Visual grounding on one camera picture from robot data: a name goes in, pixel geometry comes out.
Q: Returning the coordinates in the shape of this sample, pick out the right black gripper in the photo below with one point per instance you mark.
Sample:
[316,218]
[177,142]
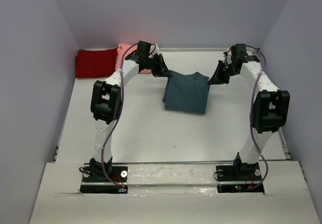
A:
[222,71]

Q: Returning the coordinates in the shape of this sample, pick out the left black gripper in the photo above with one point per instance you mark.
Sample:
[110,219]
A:
[158,64]

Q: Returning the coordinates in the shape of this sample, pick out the blue t-shirt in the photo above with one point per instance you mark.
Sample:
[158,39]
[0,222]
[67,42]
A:
[186,93]

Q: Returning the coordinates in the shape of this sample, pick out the pink t-shirt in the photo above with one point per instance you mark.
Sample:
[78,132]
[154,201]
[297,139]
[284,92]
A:
[124,50]

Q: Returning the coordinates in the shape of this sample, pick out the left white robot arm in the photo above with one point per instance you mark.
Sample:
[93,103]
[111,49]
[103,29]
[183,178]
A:
[108,100]

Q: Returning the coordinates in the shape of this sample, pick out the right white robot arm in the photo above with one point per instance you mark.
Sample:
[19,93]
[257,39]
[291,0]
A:
[268,112]

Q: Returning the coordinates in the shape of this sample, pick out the folded red t-shirt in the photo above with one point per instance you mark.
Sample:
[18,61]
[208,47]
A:
[91,64]

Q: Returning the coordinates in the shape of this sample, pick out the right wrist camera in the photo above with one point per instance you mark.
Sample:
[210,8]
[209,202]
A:
[227,57]

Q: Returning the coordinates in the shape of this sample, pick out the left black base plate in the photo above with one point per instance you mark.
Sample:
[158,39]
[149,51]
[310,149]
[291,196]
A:
[95,182]

